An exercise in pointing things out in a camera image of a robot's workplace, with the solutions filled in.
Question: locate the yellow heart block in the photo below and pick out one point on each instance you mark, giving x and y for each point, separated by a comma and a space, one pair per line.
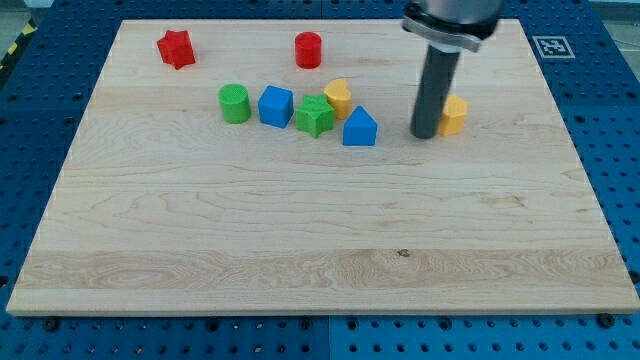
339, 97

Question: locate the green cylinder block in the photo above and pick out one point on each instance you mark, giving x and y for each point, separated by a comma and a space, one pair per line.
234, 101

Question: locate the white fiducial marker tag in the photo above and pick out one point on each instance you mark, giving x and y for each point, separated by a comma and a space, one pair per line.
553, 47

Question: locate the blue cube block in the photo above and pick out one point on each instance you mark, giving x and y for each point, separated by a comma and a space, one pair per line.
276, 106

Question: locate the wooden board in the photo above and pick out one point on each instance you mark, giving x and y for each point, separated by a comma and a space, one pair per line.
162, 208

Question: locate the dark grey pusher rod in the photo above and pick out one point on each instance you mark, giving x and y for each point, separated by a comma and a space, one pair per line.
437, 76

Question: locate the green star block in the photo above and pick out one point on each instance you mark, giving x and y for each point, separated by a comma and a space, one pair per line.
314, 115

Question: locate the yellow hexagon block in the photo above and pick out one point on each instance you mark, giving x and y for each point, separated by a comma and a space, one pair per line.
453, 117

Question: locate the red cylinder block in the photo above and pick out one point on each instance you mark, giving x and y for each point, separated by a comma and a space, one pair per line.
308, 50

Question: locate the blue triangle block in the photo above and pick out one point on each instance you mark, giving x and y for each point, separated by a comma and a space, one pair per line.
360, 129

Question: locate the red star block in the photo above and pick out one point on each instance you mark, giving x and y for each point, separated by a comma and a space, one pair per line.
175, 49

